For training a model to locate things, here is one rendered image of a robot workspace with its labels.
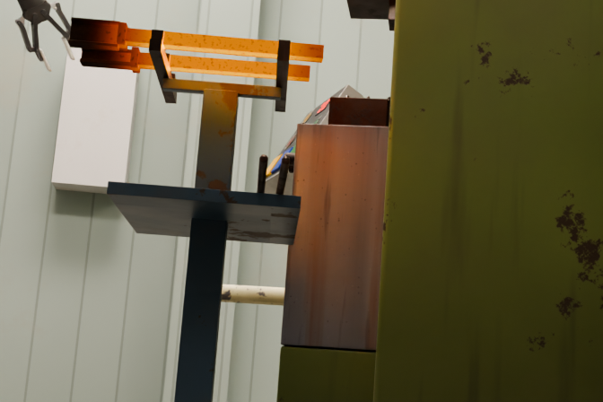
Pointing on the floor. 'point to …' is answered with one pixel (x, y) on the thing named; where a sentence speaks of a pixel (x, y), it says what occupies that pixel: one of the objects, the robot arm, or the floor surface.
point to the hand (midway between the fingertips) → (56, 56)
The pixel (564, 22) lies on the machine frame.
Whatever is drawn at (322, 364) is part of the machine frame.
